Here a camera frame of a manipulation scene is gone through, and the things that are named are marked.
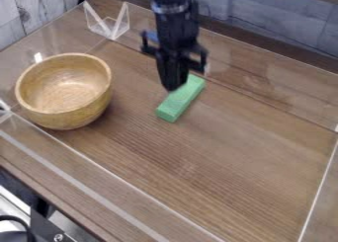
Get black metal table mount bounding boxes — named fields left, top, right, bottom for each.
left=0, top=168, right=79, bottom=242

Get black cable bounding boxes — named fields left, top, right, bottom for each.
left=0, top=214, right=38, bottom=242

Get clear acrylic wall panels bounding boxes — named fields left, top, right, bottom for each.
left=0, top=7, right=338, bottom=242

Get green rectangular block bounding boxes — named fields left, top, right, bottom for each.
left=157, top=74, right=206, bottom=122

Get clear acrylic corner bracket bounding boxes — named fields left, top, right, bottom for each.
left=83, top=1, right=130, bottom=40

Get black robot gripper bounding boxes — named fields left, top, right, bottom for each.
left=141, top=0, right=209, bottom=92

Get wooden bowl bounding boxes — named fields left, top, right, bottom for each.
left=15, top=52, right=115, bottom=130

